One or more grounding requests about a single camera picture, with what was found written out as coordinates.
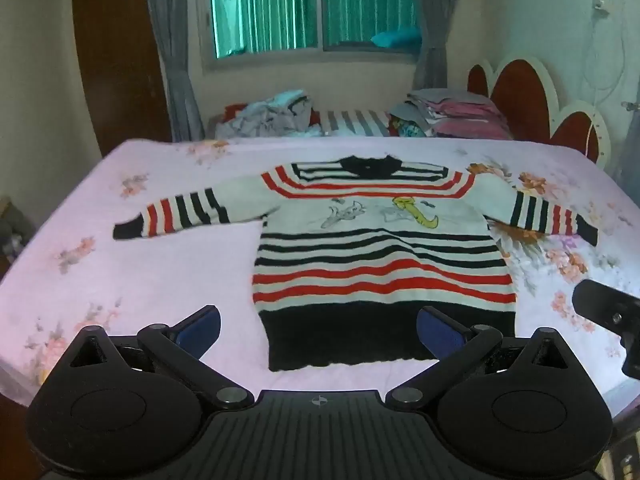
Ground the teal cloth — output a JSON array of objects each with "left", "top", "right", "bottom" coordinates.
[{"left": 371, "top": 30, "right": 422, "bottom": 50}]

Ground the brown wooden wardrobe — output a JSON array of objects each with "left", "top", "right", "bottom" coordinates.
[{"left": 71, "top": 0, "right": 173, "bottom": 158}]

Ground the pile of crumpled clothes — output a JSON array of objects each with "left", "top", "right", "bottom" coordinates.
[{"left": 215, "top": 90, "right": 323, "bottom": 138}]

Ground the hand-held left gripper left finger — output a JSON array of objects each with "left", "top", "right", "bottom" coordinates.
[{"left": 67, "top": 304, "right": 256, "bottom": 408}]

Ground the window with green glass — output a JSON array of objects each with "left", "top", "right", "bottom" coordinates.
[{"left": 207, "top": 0, "right": 423, "bottom": 61}]

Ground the grey white striped cloth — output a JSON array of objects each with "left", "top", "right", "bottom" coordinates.
[{"left": 320, "top": 108, "right": 396, "bottom": 137}]

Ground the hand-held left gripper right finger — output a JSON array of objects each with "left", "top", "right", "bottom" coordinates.
[{"left": 386, "top": 306, "right": 571, "bottom": 408}]

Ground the white cable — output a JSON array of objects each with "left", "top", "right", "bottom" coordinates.
[{"left": 582, "top": 10, "right": 628, "bottom": 106}]

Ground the red and white headboard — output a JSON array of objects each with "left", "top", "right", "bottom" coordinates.
[{"left": 467, "top": 52, "right": 613, "bottom": 168}]

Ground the grey curtain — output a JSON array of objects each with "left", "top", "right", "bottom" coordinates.
[
  {"left": 412, "top": 0, "right": 463, "bottom": 92},
  {"left": 145, "top": 0, "right": 206, "bottom": 142}
]

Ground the pink floral bedsheet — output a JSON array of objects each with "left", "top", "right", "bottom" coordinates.
[{"left": 0, "top": 137, "right": 640, "bottom": 411}]

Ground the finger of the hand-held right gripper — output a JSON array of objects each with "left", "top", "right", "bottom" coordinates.
[{"left": 572, "top": 280, "right": 640, "bottom": 378}]

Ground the striped knit sweater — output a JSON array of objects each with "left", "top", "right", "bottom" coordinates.
[{"left": 113, "top": 154, "right": 599, "bottom": 372}]

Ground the stack of folded clothes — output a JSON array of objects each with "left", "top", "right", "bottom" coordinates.
[{"left": 390, "top": 88, "right": 513, "bottom": 140}]

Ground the dark grey object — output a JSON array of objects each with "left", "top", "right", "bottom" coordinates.
[{"left": 0, "top": 196, "right": 36, "bottom": 277}]

